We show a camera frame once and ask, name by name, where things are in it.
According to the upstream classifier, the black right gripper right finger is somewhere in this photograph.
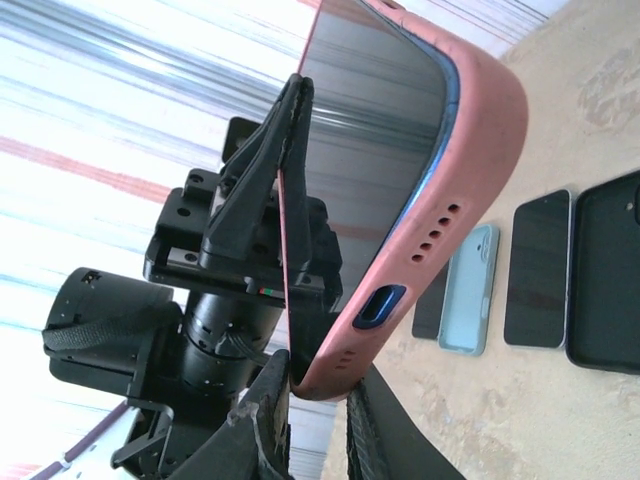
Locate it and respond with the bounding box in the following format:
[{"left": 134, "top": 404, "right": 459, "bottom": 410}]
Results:
[{"left": 346, "top": 368, "right": 462, "bottom": 480}]

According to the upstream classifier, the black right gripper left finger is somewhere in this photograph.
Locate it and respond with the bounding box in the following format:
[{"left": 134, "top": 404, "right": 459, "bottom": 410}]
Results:
[{"left": 172, "top": 351, "right": 292, "bottom": 480}]

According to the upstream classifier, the blue phone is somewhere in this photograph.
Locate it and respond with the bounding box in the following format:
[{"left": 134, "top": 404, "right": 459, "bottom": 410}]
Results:
[{"left": 285, "top": 0, "right": 464, "bottom": 389}]

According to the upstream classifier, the phone with green edge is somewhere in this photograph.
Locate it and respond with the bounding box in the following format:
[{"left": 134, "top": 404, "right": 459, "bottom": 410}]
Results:
[{"left": 410, "top": 272, "right": 451, "bottom": 343}]

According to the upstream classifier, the light blue phone case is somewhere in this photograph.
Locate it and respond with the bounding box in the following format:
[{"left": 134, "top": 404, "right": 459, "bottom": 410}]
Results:
[{"left": 437, "top": 223, "right": 502, "bottom": 358}]

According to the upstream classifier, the pink phone case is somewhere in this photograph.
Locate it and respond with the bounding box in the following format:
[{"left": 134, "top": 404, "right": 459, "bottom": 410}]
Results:
[{"left": 276, "top": 0, "right": 531, "bottom": 404}]

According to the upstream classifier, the phone with silver edge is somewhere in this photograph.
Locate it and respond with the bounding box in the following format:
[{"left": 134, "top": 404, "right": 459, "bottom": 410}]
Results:
[{"left": 502, "top": 188, "right": 573, "bottom": 350}]

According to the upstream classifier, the black phone case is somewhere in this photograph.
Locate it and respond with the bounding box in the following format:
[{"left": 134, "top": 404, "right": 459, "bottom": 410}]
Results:
[{"left": 565, "top": 169, "right": 640, "bottom": 376}]

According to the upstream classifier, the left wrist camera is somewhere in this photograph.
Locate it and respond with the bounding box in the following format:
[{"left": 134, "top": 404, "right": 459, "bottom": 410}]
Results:
[{"left": 219, "top": 116, "right": 264, "bottom": 174}]

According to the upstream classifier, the black woven strap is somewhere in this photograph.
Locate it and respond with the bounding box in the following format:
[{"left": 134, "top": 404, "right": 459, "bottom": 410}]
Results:
[{"left": 41, "top": 316, "right": 169, "bottom": 354}]

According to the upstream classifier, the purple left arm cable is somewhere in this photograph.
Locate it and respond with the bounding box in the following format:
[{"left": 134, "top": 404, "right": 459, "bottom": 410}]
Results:
[{"left": 58, "top": 402, "right": 129, "bottom": 457}]

